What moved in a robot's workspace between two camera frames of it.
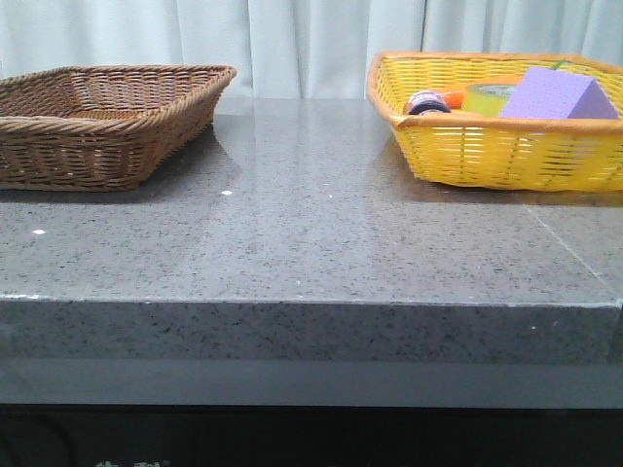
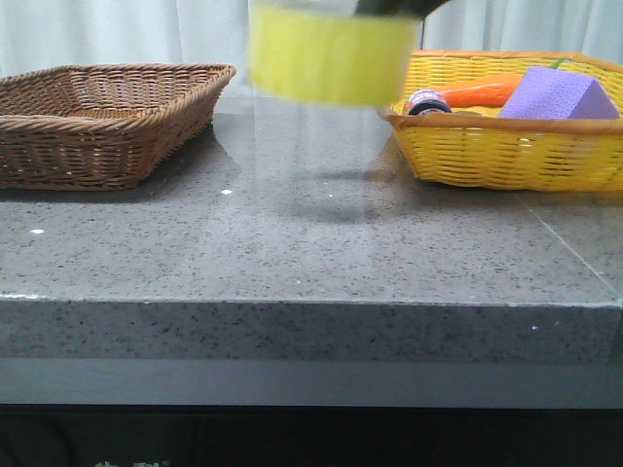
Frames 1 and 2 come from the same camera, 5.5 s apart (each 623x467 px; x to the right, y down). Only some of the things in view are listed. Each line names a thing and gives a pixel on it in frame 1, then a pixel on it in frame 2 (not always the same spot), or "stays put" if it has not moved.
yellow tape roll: (487, 99) -> (327, 53)
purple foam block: (553, 93) stays put
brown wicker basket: (102, 127) stays put
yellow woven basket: (565, 154) stays put
